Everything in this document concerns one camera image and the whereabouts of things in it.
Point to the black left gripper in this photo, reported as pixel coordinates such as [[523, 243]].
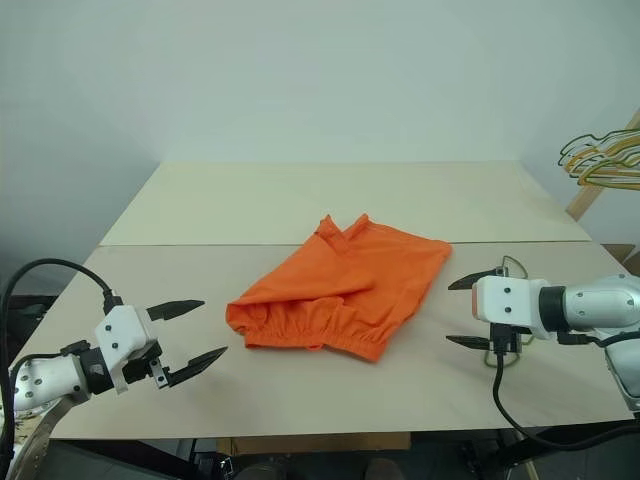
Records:
[[137, 370]]

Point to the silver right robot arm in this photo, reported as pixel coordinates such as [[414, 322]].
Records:
[[595, 300]]

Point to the orange shorts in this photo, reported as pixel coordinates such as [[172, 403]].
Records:
[[350, 285]]

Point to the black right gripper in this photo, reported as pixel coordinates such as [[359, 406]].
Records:
[[505, 340]]

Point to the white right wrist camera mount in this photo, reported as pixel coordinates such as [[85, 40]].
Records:
[[505, 300]]

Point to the brown cardboard box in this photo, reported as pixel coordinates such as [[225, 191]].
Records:
[[625, 252]]

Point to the black table frame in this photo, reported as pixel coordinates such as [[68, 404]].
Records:
[[565, 455]]

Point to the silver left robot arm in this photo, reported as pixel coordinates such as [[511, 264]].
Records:
[[47, 375]]

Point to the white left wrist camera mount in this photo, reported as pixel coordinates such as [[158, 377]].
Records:
[[122, 330]]

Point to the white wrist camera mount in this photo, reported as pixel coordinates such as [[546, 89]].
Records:
[[505, 300], [122, 330]]

